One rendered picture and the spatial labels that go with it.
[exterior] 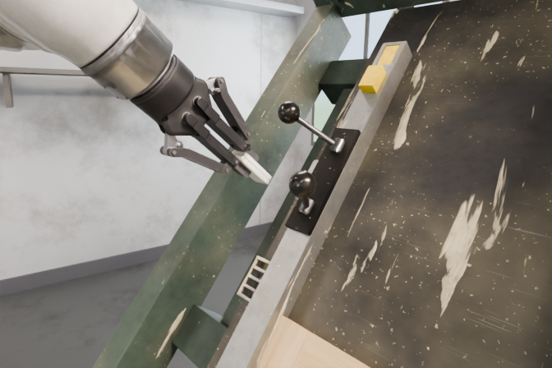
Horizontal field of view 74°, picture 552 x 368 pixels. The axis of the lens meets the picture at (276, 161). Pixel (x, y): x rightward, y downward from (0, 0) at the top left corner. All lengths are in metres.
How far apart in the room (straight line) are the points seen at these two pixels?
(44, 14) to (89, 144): 2.94
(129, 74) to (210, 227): 0.42
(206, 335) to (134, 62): 0.51
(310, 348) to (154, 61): 0.41
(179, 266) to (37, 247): 2.78
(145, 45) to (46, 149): 2.91
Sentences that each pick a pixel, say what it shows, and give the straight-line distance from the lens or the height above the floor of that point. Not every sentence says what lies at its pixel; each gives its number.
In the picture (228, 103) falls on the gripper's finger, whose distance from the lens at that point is 0.50.
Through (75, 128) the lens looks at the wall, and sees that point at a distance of 3.28.
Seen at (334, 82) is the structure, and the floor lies 1.56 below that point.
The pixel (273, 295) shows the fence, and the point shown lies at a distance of 0.58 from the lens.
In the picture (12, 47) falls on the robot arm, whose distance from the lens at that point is 0.53.
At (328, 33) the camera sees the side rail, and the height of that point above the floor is 1.68.
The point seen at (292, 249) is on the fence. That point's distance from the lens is 0.59.
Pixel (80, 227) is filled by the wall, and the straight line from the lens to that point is 3.45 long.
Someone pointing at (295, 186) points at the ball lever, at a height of 1.41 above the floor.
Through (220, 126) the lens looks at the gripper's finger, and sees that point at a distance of 0.50.
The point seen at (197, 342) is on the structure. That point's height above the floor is 1.08.
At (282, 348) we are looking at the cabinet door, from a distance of 0.58.
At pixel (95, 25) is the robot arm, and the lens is 0.39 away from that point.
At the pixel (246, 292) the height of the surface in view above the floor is 1.20.
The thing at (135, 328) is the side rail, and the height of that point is 1.11.
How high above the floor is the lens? 1.53
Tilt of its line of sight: 10 degrees down
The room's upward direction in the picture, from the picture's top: 1 degrees clockwise
